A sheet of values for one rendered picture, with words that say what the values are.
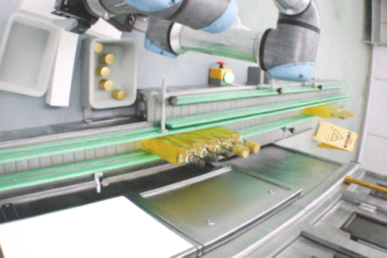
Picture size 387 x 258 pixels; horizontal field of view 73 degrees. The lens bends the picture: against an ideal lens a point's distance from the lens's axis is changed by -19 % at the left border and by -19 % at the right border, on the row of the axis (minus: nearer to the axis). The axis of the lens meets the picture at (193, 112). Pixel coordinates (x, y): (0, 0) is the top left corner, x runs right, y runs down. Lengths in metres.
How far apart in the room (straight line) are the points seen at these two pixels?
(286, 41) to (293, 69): 0.07
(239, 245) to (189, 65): 0.80
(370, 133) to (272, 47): 6.20
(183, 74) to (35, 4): 0.81
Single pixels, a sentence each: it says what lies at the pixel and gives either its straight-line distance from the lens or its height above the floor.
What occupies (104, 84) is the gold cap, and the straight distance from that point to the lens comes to 1.02.
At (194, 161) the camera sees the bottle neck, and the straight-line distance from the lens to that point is 0.87.
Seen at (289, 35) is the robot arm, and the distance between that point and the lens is 0.74.
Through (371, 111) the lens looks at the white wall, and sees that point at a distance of 6.80.
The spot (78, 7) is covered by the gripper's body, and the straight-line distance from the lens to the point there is 0.53.
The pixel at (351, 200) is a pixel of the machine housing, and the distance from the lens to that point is 1.15.
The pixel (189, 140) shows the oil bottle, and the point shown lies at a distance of 0.96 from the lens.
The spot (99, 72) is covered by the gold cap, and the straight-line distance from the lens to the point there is 1.01.
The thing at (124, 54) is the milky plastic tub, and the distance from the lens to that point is 1.09.
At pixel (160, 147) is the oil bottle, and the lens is 0.96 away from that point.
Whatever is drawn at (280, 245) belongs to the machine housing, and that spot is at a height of 1.43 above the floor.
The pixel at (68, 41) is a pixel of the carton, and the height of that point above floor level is 0.81.
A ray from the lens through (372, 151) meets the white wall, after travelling 6.93.
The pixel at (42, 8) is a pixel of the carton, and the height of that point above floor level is 1.11.
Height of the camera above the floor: 1.72
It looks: 46 degrees down
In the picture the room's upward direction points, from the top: 106 degrees clockwise
